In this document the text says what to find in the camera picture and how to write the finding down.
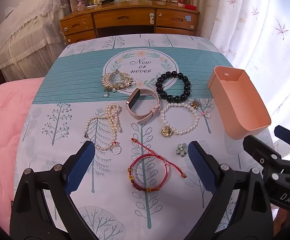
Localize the gold flower brooch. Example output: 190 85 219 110
190 100 200 109

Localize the pink plastic tray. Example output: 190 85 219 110
207 66 271 140

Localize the black bead bracelet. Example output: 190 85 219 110
155 70 192 103

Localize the pearl bracelet gold pendant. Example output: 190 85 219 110
160 103 200 138

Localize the red string bead bracelet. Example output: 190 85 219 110
128 138 187 194

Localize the wooden desk with drawers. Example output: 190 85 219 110
60 0 200 44

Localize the long pearl necklace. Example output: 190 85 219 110
83 103 123 156

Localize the gold leaf pearl bracelet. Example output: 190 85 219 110
100 69 136 99

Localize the pink bed blanket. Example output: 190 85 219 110
0 77 43 233

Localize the tree pattern tablecloth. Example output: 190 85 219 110
14 34 258 239

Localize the white leaf pattern curtain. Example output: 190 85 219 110
200 0 290 156

